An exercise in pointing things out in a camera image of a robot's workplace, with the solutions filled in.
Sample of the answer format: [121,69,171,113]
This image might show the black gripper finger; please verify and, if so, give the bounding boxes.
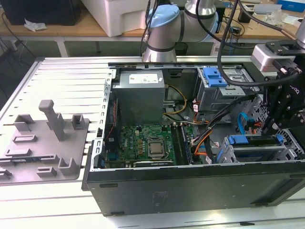
[270,112,305,135]
[262,84,290,135]

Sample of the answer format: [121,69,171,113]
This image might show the orange black power wire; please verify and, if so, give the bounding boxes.
[247,119,263,135]

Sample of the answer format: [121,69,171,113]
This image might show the blue data wire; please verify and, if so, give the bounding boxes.
[237,112,250,135]

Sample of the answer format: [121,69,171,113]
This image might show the hard disk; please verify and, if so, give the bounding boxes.
[217,134,284,164]

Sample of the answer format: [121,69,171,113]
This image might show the grey metal disk bay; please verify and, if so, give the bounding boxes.
[218,133,298,164]

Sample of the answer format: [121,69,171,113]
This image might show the grey metal drive cage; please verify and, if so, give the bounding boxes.
[194,66,263,119]

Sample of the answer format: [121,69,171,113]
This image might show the blue plastic drive latch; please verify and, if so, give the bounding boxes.
[202,67,227,88]

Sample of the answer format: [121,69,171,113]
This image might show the clear plastic bags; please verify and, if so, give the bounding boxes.
[263,10,296,26]

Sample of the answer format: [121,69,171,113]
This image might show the small black box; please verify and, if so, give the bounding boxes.
[238,9,252,23]

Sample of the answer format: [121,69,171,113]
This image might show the blue cardboard box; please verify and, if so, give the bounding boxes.
[277,0,305,10]

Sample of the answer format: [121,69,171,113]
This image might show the flat grey box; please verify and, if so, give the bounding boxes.
[252,3,283,15]

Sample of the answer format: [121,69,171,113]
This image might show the black bin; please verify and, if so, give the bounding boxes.
[176,42,188,57]

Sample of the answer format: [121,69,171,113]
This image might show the black RAM slot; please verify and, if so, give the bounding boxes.
[170,123,181,165]

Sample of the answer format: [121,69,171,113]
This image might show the black PC case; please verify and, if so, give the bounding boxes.
[81,55,305,217]

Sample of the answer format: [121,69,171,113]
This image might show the silver CPU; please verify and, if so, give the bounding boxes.
[148,140,165,156]

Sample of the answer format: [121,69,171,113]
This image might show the CPU socket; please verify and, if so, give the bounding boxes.
[144,137,168,160]

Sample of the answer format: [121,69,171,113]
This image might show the black graphics card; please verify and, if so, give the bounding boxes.
[132,159,174,168]

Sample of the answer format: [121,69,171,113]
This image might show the grey power supply unit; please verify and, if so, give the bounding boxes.
[111,70,166,124]

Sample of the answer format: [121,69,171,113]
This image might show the green motherboard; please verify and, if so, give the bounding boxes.
[104,123,199,167]

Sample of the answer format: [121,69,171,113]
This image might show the white foam box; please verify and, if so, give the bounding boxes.
[81,0,155,38]

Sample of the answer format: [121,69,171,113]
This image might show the grey parts rack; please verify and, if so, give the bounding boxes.
[0,99,91,186]

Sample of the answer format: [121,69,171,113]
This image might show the large black box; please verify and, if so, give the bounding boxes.
[2,0,81,26]

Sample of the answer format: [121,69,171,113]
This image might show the crumpled plastic bag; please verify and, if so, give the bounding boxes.
[23,19,47,32]

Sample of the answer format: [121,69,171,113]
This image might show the black camera cable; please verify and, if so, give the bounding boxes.
[217,0,300,86]

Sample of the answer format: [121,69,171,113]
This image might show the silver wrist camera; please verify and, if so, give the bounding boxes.
[251,40,302,72]

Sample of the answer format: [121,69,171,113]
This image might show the black cable bundle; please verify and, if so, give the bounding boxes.
[206,94,258,134]

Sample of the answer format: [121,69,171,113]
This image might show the multicolour wire bundle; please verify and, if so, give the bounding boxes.
[190,127,214,157]

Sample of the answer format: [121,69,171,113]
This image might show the yellow black wire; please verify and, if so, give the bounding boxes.
[163,84,188,118]

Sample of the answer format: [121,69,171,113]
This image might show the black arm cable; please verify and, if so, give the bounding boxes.
[142,0,158,58]

